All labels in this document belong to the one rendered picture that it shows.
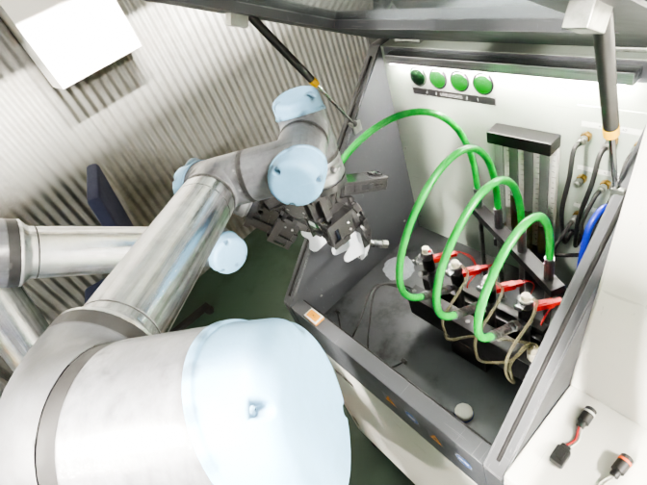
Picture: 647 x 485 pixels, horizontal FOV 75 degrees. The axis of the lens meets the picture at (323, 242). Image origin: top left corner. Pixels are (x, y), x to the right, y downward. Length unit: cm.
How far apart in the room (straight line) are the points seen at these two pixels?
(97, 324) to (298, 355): 17
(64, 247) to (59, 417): 44
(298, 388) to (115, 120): 248
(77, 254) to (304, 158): 36
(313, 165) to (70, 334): 33
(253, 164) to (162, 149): 221
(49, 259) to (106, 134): 199
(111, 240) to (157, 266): 30
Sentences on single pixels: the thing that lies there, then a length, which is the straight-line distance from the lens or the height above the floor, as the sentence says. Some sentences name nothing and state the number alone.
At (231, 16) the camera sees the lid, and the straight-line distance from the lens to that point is 95.
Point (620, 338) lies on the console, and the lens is 85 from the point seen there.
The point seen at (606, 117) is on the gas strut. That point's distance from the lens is 64.
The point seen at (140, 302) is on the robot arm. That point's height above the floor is 160.
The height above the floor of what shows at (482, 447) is 95.
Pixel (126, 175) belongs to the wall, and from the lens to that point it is 272.
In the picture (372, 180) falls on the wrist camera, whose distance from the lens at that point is 78.
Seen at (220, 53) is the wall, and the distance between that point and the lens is 293.
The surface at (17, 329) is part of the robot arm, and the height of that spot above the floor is 142.
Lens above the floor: 182
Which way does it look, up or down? 40 degrees down
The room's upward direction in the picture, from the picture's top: 23 degrees counter-clockwise
